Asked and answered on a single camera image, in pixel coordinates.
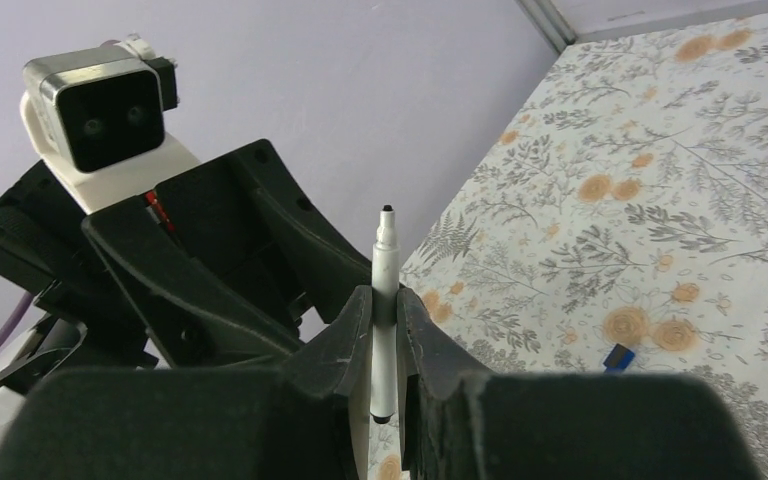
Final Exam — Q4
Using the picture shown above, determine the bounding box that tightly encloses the floral patterned table mat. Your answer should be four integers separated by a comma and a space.
367, 6, 768, 480

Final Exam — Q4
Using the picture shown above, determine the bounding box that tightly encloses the white pen three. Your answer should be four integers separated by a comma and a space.
370, 204, 401, 424

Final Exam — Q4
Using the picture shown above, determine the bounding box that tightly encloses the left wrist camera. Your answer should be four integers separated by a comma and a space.
20, 34, 200, 214

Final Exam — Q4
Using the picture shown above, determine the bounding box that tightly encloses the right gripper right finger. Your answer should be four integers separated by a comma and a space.
395, 288, 761, 479

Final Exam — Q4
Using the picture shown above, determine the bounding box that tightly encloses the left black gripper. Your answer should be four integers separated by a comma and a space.
0, 139, 371, 391

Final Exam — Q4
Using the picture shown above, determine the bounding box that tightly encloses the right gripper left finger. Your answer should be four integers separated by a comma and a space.
0, 286, 372, 479

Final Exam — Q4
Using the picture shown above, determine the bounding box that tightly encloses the blue pen cap left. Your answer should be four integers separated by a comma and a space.
603, 344, 636, 373

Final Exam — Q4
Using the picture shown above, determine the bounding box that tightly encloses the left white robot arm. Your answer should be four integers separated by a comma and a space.
0, 139, 371, 440

